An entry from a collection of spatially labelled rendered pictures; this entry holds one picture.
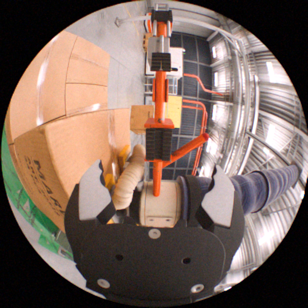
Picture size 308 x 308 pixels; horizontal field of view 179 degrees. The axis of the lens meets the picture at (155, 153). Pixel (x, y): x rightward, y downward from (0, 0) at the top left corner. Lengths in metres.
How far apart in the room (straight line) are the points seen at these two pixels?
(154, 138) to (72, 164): 0.16
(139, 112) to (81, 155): 1.57
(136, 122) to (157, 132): 1.48
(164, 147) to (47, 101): 0.58
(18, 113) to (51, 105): 0.23
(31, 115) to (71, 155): 0.43
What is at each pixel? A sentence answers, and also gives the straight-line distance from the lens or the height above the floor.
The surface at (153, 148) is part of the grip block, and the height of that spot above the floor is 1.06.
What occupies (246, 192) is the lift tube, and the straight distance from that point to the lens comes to 0.46.
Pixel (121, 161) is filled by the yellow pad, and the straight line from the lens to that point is 0.37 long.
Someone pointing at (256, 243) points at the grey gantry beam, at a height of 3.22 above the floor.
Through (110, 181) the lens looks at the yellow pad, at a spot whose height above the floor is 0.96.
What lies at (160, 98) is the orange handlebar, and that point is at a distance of 0.22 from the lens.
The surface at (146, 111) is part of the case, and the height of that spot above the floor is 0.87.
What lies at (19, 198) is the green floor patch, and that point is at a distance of 1.16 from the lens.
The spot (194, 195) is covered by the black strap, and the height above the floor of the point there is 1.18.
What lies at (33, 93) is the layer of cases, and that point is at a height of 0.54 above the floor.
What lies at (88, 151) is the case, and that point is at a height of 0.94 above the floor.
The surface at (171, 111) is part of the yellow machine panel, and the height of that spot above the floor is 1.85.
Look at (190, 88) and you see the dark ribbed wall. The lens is 11.14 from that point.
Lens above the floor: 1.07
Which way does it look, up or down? 2 degrees down
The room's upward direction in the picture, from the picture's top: 93 degrees clockwise
